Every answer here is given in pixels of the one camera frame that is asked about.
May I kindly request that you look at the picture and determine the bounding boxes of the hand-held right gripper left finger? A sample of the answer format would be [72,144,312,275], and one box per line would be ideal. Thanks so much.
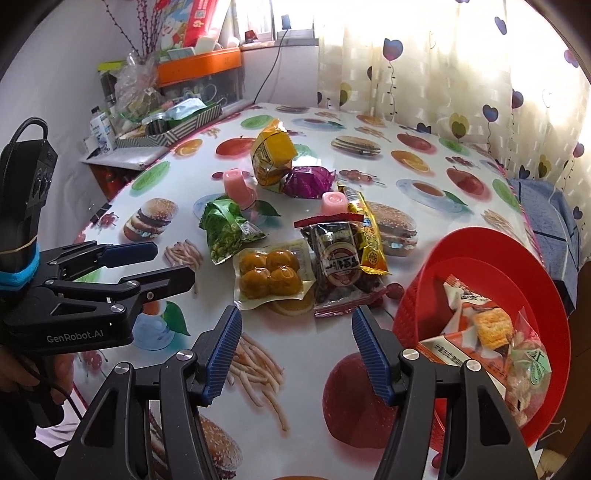
[55,305,243,480]

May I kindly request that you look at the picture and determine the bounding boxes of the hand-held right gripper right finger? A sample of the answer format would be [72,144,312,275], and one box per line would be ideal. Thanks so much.
[352,305,539,480]

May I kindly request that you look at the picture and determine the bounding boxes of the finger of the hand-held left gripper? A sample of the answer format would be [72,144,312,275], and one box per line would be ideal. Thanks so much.
[44,264,197,326]
[41,241,158,283]

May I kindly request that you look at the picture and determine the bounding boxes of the clear red-edged date packet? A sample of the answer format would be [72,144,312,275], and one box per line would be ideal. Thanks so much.
[294,213,389,319]

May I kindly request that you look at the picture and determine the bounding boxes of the green snack packet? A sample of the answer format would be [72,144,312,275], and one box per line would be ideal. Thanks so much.
[199,196,267,265]

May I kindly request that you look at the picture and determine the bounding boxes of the clear egg yolk pastry packet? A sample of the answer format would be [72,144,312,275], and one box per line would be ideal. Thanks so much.
[232,239,317,311]

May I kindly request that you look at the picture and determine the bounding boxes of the dark label snack packet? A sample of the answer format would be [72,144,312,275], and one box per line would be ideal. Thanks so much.
[307,222,366,296]

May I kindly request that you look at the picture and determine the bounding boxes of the gold long snack packet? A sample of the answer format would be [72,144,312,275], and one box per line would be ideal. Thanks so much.
[337,184,392,277]

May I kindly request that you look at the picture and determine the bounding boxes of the pink jelly cup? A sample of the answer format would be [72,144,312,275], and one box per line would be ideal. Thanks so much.
[222,168,258,206]
[322,191,348,217]

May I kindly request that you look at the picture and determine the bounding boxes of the red plastic basket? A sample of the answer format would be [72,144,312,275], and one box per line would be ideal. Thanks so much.
[392,227,570,450]

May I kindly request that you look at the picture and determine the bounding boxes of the yellow snack packet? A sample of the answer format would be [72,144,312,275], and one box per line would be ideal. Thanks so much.
[250,119,297,193]

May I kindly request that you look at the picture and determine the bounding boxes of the purple snack packet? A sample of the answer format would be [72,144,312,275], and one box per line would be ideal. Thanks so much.
[281,166,337,200]

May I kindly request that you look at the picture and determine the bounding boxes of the person's left hand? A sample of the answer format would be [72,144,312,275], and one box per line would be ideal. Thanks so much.
[0,344,77,408]

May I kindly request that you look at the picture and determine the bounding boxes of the food print tablecloth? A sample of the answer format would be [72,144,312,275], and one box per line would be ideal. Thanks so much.
[69,102,546,480]

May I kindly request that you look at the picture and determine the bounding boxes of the orange white long packet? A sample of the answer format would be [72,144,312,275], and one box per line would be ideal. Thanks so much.
[418,337,513,398]

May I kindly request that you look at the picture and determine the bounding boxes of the white top side cabinet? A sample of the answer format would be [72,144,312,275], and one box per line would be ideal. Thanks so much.
[81,138,172,204]

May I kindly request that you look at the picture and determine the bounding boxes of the white orange snack packet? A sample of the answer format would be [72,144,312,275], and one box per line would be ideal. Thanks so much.
[441,274,495,337]

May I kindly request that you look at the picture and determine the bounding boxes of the white blue milk carton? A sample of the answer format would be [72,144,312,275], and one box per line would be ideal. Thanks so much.
[89,107,116,153]

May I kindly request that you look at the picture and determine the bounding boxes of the clear cracker packet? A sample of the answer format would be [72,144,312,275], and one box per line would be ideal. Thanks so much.
[471,307,520,356]

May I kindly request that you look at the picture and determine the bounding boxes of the striped cardboard box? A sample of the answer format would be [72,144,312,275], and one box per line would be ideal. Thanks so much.
[115,102,223,149]

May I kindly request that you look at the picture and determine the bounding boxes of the blue white wipes packet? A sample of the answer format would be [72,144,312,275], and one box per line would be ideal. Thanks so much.
[164,98,208,120]

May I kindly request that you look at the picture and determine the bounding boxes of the clear packet green label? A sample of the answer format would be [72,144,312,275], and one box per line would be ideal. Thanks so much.
[504,339,553,426]

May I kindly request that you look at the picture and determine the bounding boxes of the clear plastic wrapped vase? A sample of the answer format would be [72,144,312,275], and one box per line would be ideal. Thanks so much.
[113,51,163,121]

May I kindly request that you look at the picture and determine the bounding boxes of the orange lid storage box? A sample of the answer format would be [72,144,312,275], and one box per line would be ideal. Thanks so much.
[156,46,245,109]

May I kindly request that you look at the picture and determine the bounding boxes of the blue cloth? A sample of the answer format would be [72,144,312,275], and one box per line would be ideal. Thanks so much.
[508,178,585,283]

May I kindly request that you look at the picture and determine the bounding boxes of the dried twig branches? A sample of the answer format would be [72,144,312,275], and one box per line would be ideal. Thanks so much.
[99,0,160,61]

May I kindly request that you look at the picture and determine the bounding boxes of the red colourful gift boxes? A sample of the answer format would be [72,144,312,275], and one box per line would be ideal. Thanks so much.
[148,0,232,51]

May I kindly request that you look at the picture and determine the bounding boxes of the heart print curtain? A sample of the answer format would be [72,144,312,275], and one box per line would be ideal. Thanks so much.
[316,0,591,185]

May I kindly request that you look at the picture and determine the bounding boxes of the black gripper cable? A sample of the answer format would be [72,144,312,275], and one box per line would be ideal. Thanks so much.
[9,117,49,149]

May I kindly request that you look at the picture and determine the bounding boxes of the black charger cable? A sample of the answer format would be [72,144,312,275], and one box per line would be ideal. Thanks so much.
[253,15,293,105]

